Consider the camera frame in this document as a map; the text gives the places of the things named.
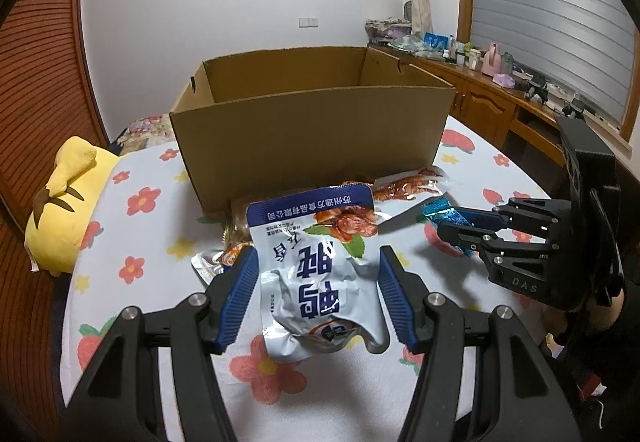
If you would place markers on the small round fan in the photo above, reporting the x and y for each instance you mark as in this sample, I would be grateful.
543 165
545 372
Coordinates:
408 14

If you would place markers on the small black tripod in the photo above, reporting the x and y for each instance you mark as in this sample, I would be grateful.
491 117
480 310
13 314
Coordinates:
537 89
576 106

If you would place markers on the wooden cabinet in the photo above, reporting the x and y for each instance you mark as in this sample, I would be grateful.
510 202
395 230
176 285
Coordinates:
480 106

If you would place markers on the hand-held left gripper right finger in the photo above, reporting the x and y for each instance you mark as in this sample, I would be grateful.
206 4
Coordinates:
400 297

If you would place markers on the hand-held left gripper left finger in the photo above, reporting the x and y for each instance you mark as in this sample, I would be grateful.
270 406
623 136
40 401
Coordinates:
237 297

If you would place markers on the pink bottle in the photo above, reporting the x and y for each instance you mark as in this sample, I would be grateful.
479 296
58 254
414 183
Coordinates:
492 60

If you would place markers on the patterned quilt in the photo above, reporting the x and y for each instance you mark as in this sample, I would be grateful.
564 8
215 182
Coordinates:
145 131

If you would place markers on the brown bar snack packet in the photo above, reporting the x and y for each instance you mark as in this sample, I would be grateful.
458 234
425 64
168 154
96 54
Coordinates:
239 222

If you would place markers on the grey window blind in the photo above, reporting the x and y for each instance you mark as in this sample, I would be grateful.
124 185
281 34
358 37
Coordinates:
550 6

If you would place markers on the pile of folded cloths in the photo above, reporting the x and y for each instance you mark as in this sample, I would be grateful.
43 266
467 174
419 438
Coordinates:
387 28

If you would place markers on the red shrimp print snack packet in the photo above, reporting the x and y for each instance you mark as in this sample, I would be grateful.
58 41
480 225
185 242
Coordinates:
405 187

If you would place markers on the wooden slatted wardrobe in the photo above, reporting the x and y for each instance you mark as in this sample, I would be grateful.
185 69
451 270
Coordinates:
45 71

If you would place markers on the blue box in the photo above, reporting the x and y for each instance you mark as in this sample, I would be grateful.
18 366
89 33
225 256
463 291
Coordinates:
435 39

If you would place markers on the small blue snack packet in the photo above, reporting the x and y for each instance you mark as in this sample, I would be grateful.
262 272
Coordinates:
440 213

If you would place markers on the yellow plush toy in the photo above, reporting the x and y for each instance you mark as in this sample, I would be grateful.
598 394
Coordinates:
65 217

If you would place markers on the white and blue snack packet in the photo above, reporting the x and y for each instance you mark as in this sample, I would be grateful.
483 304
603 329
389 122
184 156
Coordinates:
310 282

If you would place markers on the green patterned cloth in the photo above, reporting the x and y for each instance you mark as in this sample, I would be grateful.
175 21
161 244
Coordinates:
417 46

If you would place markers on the green cap bottle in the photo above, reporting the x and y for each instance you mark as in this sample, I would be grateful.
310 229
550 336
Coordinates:
507 64

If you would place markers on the white wall socket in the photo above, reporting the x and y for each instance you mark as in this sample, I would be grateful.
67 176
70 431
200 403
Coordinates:
308 21

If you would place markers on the brown cardboard box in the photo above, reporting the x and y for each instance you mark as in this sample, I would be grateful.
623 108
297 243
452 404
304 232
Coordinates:
310 146

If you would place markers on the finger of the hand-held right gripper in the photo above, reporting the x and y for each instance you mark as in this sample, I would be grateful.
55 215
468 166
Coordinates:
462 238
480 218

